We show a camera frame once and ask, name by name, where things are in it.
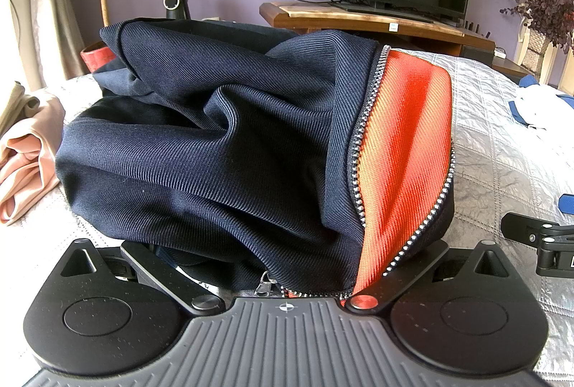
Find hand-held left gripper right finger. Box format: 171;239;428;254
346;240;512;317

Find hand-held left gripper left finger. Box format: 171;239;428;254
60;238;225;317

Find navy orange zip jacket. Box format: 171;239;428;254
56;20;456;300

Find white garment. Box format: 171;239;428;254
513;84;574;130

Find dark blue garment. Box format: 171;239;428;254
509;75;574;130

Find woven vase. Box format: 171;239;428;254
520;32;554;71

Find pink garment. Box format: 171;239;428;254
0;93;66;226

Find dried purple flowers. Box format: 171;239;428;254
495;0;574;53

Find cream garment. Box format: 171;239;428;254
0;82;41;136

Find wooden television stand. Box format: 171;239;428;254
260;2;494;56

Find black cylindrical speaker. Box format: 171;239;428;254
163;0;191;20

